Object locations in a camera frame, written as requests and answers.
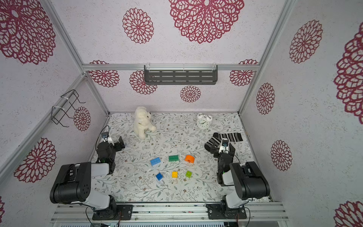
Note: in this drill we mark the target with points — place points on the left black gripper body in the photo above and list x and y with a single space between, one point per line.
113 155

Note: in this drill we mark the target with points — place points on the orange rounded lego brick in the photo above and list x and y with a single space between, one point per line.
190 159

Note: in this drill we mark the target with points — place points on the light blue long lego brick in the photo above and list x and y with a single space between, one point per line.
155 161

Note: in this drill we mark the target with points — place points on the lime green small lego brick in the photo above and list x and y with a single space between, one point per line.
188 174

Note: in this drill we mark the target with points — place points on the dark blue small lego brick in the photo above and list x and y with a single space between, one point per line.
159 176

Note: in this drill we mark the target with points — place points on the yellow small lego brick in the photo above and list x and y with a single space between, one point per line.
174 174

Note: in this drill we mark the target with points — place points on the green long lego brick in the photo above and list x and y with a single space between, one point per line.
173 158

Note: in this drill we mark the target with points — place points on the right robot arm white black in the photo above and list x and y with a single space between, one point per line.
248 182

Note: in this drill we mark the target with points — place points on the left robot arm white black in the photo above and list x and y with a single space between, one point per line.
73 183

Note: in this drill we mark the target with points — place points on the white plush teddy bear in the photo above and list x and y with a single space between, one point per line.
142 122

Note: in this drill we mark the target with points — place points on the white alarm clock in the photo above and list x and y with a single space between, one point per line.
204 121

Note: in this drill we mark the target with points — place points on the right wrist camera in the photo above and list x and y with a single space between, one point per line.
224 144

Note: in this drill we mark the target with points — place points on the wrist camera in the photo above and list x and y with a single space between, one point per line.
106 137
224 144

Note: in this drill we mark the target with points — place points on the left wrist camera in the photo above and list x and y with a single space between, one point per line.
106 137

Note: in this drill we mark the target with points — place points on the black wire wall rack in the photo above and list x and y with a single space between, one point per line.
59 112

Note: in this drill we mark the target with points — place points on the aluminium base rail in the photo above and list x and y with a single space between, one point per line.
200 211

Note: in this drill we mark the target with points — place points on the grey metal wall shelf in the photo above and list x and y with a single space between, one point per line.
181 77

